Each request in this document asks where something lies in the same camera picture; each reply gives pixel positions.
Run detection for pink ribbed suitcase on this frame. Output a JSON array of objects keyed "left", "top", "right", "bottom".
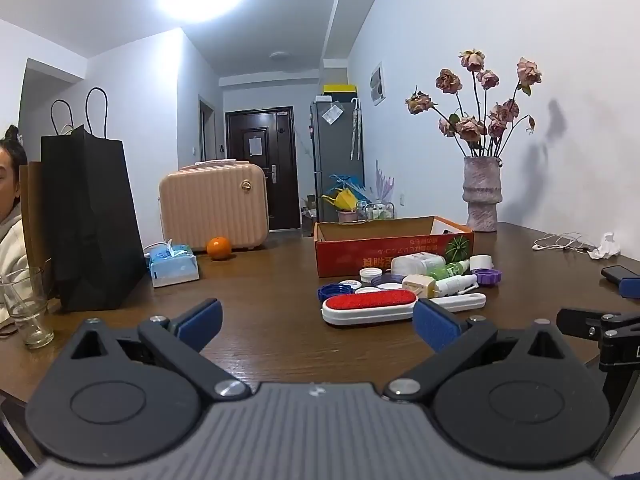
[{"left": 159, "top": 160, "right": 270, "bottom": 252}]

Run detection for dark brown door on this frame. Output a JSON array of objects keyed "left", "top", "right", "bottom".
[{"left": 225, "top": 107, "right": 301, "bottom": 232}]

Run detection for white plug adapter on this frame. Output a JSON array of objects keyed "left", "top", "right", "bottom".
[{"left": 401, "top": 274, "right": 436, "bottom": 296}]

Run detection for brown paper bag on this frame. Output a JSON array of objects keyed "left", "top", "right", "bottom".
[{"left": 20, "top": 160, "right": 57, "bottom": 301}]

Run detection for orange fruit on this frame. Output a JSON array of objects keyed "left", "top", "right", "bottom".
[{"left": 206, "top": 236, "right": 232, "bottom": 261}]

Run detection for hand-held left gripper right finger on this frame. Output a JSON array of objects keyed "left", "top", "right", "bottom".
[{"left": 383, "top": 298, "right": 574, "bottom": 404}]

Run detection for small white spray bottle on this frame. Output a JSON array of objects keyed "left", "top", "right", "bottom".
[{"left": 434, "top": 274, "right": 480, "bottom": 297}]

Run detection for blue tissue pack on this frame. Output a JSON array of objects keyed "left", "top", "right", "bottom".
[{"left": 143, "top": 243, "right": 200, "bottom": 289}]

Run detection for dried pink roses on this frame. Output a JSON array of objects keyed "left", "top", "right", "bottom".
[{"left": 405, "top": 49, "right": 544, "bottom": 159}]

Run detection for white earphone cable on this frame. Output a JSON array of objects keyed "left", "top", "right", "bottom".
[{"left": 532, "top": 232, "right": 599, "bottom": 254}]

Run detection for clear drinking glass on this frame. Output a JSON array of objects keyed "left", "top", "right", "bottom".
[{"left": 0, "top": 267, "right": 55, "bottom": 350}]

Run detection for folded white umbrella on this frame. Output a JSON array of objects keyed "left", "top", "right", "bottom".
[{"left": 350, "top": 98, "right": 362, "bottom": 162}]

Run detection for blue bottle cap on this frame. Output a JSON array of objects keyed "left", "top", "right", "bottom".
[{"left": 318, "top": 282, "right": 362, "bottom": 302}]

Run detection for grey refrigerator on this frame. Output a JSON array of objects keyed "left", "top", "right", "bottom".
[{"left": 310, "top": 95, "right": 365, "bottom": 211}]

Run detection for red cardboard box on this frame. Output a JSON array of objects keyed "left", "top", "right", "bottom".
[{"left": 313, "top": 216, "right": 475, "bottom": 279}]

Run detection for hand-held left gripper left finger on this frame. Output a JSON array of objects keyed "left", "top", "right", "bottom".
[{"left": 55, "top": 298, "right": 252, "bottom": 402}]

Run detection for pink ribbed vase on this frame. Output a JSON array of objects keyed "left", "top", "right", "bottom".
[{"left": 462, "top": 156, "right": 503, "bottom": 233}]

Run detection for green spray bottle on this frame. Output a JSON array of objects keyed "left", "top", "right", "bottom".
[{"left": 427, "top": 260, "right": 471, "bottom": 281}]

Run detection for white red lint brush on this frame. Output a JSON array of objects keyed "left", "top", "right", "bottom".
[{"left": 321, "top": 290, "right": 487, "bottom": 327}]

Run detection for purple feather decoration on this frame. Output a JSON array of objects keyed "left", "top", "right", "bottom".
[{"left": 374, "top": 160, "right": 396, "bottom": 206}]

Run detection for blue yellow toy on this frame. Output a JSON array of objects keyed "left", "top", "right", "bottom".
[{"left": 321, "top": 173, "right": 366, "bottom": 211}]

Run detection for white plastic bottle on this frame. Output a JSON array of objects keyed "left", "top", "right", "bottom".
[{"left": 390, "top": 253, "right": 446, "bottom": 276}]

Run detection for crumpled white tissue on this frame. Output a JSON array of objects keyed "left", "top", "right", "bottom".
[{"left": 587, "top": 232, "right": 622, "bottom": 261}]

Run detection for black paper bag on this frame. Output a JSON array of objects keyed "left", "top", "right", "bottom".
[{"left": 41, "top": 87, "right": 147, "bottom": 312}]

